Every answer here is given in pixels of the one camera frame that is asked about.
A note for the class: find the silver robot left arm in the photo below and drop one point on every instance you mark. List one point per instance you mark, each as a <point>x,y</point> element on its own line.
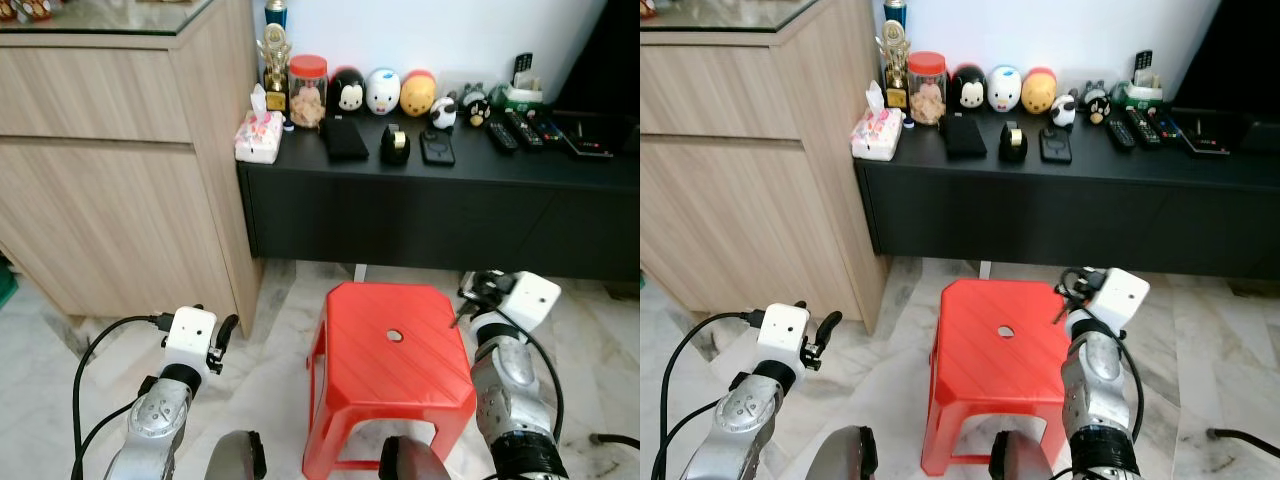
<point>745,415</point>
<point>158,420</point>

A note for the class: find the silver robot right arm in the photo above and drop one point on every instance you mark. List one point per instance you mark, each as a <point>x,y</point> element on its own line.
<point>1098,385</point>
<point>510,385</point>

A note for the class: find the black TV console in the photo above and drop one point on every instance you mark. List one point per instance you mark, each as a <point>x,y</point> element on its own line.
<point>430,210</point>
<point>1050,210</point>

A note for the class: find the white console leg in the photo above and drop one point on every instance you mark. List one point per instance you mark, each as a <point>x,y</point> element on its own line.
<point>358,272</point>
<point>984,269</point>

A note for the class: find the robot left leg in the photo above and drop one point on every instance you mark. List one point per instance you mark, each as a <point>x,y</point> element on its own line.
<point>845,455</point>
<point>238,458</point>

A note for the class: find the robot leg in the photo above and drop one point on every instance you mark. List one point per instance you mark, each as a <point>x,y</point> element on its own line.
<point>412,462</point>
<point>238,458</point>
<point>1018,458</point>
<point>845,455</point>

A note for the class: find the red plastic stool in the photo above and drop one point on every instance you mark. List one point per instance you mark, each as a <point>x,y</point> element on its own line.
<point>1000,370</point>
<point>390,370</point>

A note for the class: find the small black case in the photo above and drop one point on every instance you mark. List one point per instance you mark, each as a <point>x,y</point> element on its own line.
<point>1055,146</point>
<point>437,148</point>

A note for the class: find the black tape dispenser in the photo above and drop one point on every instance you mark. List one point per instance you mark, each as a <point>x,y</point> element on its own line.
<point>395,148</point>
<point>1014,145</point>

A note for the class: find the black remote control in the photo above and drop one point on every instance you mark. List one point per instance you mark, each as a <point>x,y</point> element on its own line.
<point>1143,128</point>
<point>524,130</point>
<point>502,136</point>
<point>1121,133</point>
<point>547,130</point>
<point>1144,63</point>
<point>523,66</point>
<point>1166,127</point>

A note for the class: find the light wooden cabinet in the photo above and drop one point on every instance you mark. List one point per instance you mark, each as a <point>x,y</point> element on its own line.
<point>740,190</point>
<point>110,190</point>

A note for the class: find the small cow figurine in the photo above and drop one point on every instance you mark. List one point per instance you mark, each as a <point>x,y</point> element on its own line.
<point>443,113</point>
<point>1063,110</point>

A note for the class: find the black pouch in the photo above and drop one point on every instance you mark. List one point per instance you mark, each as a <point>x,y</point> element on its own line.
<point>963,137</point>
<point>345,140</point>

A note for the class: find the robot right leg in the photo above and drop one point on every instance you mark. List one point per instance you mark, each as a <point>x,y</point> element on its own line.
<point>412,462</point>
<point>1018,458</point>

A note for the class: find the black and white figurine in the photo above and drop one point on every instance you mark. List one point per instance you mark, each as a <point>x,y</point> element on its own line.
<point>1096,103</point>
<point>475,106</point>

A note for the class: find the black set-top box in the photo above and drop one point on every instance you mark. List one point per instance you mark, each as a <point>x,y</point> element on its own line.
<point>1210,132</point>
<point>590,135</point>

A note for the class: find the yellow bear plush toy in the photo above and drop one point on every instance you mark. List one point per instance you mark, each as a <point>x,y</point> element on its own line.
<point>418,95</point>
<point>1039,92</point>

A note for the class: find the pink tissue pack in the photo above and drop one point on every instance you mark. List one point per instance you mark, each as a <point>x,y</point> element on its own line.
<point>259,135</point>
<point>877,133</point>

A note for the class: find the green remote holder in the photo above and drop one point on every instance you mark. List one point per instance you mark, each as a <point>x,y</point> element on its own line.
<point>1141,93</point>
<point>521,96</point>

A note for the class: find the white duck plush toy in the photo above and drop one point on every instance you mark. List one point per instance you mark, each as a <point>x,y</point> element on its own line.
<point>1004,89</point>
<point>383,92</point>

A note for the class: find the black mouse plush toy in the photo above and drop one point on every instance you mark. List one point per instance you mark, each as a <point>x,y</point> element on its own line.
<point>347,92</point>
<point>967,89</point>

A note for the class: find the green crate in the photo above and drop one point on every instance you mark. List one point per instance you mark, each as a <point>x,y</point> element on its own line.
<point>6,285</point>

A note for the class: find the snack jar with red lid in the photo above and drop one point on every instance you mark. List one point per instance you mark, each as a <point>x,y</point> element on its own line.
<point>927,92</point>
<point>307,95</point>

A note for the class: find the black television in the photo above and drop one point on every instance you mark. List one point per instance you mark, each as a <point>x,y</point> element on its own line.
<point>605,55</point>
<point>1230,50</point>

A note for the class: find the gold trophy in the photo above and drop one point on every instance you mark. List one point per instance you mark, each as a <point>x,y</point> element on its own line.
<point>893,68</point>
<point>274,70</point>

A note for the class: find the colourful ornaments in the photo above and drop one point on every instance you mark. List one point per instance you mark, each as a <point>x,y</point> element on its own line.
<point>28,8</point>
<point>647,7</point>

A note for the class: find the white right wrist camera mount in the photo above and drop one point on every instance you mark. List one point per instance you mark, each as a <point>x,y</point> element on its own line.
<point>530,300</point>
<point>1120,295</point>

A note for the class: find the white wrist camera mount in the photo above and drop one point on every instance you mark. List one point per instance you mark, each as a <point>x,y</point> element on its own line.
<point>1120,295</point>
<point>782,335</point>
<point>530,300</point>
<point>188,338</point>

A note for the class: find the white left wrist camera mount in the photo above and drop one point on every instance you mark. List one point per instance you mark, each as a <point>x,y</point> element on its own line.
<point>188,338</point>
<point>782,335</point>

